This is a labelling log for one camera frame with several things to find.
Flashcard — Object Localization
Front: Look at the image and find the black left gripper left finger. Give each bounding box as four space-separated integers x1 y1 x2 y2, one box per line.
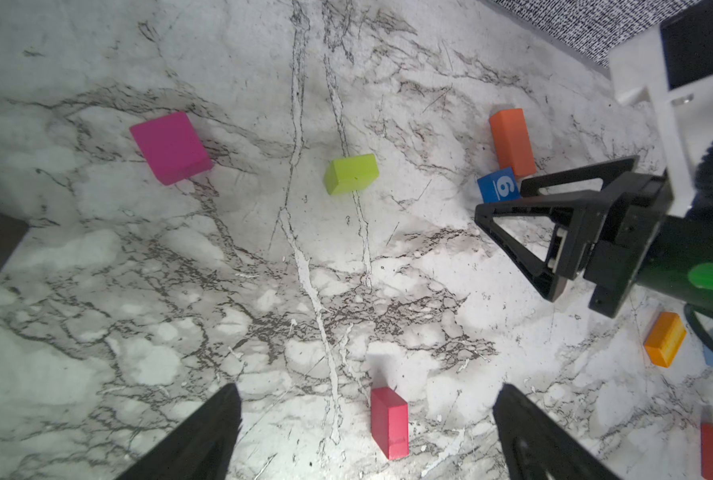
118 383 242 480

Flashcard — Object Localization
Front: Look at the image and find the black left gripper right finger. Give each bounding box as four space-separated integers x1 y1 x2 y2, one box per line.
493 384 616 479

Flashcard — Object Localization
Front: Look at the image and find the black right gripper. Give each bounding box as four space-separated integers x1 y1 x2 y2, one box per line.
474 156 673 318

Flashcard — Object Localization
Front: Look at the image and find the blue number six cube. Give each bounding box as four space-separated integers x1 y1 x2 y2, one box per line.
476 167 521 203

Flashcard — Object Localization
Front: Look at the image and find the orange wood block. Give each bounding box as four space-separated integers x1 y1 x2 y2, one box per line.
489 109 537 178

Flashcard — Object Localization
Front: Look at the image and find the magenta-red wood block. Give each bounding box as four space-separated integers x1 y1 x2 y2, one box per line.
370 387 409 460

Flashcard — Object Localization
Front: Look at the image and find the lime green wood cube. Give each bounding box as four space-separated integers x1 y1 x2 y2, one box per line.
324 154 379 195

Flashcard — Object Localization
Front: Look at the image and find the yellow Supermarket wood block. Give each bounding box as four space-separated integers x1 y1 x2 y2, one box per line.
643 312 686 368

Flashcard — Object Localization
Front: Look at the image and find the purple wood cube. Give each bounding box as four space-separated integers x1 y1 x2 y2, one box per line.
130 112 212 186

